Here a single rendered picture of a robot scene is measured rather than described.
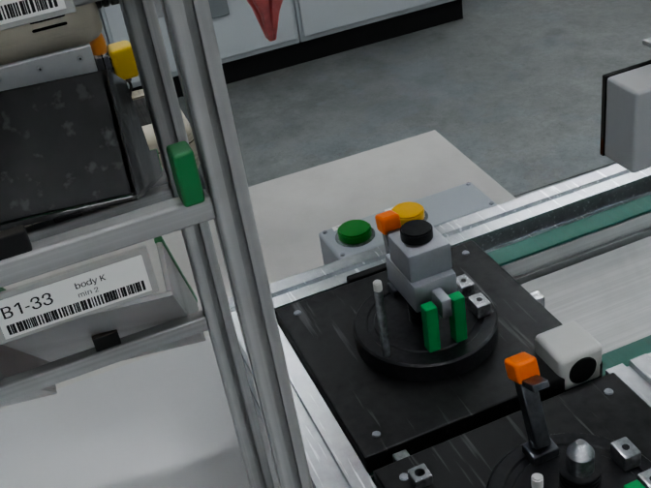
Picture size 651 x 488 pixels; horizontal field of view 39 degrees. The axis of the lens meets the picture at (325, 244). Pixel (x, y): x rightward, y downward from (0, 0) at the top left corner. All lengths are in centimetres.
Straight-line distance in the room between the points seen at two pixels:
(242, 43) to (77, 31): 259
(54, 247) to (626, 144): 45
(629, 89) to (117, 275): 41
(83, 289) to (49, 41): 97
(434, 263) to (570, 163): 233
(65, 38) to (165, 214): 97
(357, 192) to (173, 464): 56
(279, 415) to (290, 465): 5
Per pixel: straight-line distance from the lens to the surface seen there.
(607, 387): 85
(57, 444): 107
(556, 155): 319
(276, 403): 59
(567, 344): 86
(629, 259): 110
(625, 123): 75
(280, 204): 137
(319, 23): 408
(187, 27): 45
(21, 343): 71
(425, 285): 83
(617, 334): 99
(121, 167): 52
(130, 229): 49
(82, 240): 49
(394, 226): 90
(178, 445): 101
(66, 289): 50
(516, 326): 91
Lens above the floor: 155
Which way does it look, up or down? 33 degrees down
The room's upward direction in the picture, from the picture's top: 9 degrees counter-clockwise
